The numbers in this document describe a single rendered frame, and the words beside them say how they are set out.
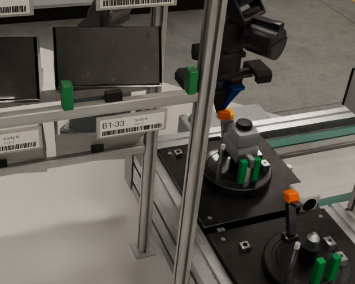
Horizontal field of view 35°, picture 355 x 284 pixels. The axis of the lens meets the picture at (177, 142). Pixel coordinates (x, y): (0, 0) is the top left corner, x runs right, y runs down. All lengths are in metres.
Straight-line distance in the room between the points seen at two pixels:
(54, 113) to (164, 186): 0.49
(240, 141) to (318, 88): 2.58
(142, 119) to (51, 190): 0.59
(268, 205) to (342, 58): 3.05
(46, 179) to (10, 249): 0.21
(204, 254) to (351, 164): 0.50
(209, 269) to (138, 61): 0.40
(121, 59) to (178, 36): 3.30
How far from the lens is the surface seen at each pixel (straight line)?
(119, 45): 0.69
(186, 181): 0.77
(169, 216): 1.02
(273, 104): 3.32
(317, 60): 3.95
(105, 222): 1.15
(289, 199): 0.94
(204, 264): 0.95
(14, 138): 0.64
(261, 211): 1.05
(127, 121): 0.66
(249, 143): 1.04
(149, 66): 0.70
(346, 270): 0.96
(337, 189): 1.24
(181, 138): 1.22
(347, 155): 1.35
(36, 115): 0.63
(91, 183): 1.24
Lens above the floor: 1.65
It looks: 35 degrees down
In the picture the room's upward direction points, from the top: 6 degrees clockwise
